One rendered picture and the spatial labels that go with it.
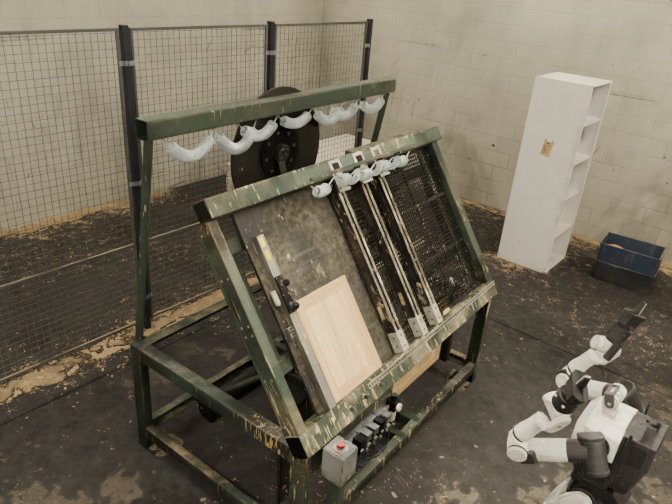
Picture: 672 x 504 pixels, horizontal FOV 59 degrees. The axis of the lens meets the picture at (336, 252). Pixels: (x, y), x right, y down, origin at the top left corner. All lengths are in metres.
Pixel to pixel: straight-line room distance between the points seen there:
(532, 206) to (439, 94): 2.64
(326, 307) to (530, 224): 4.04
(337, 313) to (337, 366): 0.29
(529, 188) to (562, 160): 0.47
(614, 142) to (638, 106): 0.48
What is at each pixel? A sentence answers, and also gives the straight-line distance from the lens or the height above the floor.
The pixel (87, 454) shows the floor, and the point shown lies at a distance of 4.30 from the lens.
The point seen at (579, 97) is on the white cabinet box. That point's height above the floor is 1.93.
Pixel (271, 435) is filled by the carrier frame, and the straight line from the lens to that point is 3.12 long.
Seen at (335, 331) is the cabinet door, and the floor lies 1.15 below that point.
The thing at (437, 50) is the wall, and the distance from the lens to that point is 8.73.
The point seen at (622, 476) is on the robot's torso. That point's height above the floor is 1.18.
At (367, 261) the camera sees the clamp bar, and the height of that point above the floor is 1.40.
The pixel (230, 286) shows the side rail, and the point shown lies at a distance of 2.83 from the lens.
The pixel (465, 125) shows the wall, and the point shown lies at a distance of 8.59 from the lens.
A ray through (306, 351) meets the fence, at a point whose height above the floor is 1.17.
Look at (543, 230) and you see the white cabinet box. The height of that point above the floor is 0.49.
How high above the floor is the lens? 2.93
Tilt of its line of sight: 26 degrees down
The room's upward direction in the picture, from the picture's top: 5 degrees clockwise
